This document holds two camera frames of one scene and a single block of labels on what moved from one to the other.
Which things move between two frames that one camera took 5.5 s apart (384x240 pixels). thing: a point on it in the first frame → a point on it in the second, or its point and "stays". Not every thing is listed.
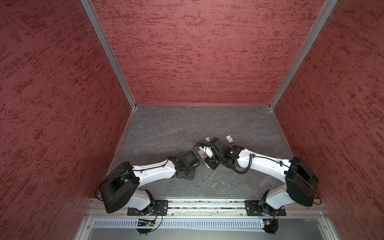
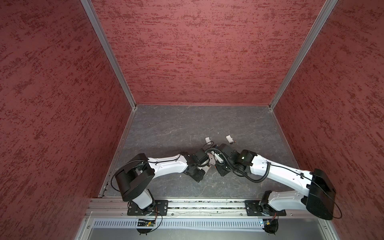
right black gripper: (209, 161) → (222, 172)
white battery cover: (229, 139) stays
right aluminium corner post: (323, 16) stays
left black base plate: (156, 208) stays
